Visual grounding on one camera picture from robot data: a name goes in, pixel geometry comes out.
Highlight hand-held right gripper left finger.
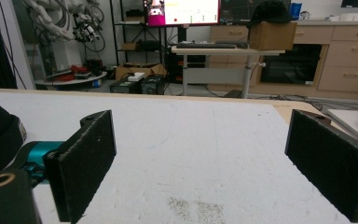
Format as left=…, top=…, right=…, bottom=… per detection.
left=43, top=109, right=117, bottom=224

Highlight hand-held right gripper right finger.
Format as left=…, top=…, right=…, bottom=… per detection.
left=284, top=108, right=358, bottom=224

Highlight white flat board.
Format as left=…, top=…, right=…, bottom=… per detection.
left=325, top=108, right=358, bottom=140

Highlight round white platform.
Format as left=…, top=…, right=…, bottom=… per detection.
left=34, top=71, right=108, bottom=87

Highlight black computer case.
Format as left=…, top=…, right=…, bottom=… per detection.
left=109, top=74, right=166, bottom=95

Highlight small white box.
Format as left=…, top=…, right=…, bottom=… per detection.
left=127, top=72, right=146, bottom=83

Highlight wooden cabinet with drawers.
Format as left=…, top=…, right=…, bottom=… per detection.
left=209, top=20, right=358, bottom=101

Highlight open cardboard box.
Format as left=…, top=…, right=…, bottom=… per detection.
left=115, top=63, right=168, bottom=82

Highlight black foot pedal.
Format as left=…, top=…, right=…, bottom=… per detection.
left=223, top=89, right=244, bottom=100

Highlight black metal shelf rack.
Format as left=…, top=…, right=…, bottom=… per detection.
left=109, top=0, right=170, bottom=67

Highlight closed cardboard box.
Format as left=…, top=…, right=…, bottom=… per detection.
left=248, top=21, right=298, bottom=51

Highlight white height-adjustable desk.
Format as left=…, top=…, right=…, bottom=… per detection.
left=171, top=45, right=286, bottom=100

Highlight black computer tower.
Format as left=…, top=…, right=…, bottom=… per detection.
left=165, top=53, right=208, bottom=85

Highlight blue container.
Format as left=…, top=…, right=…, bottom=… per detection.
left=290, top=2, right=303, bottom=21

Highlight black keyboard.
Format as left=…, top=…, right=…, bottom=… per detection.
left=175, top=42, right=238, bottom=50

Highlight dark monitor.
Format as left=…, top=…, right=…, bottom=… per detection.
left=219, top=0, right=293, bottom=24

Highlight floor cables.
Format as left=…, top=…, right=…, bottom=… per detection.
left=255, top=93, right=358, bottom=112

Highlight red cable coil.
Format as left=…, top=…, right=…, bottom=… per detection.
left=55, top=64, right=90, bottom=83

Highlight white robot with cables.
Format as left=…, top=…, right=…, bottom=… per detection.
left=21, top=0, right=106, bottom=53

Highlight bright monitor with red frame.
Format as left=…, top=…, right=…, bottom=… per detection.
left=142, top=0, right=222, bottom=28

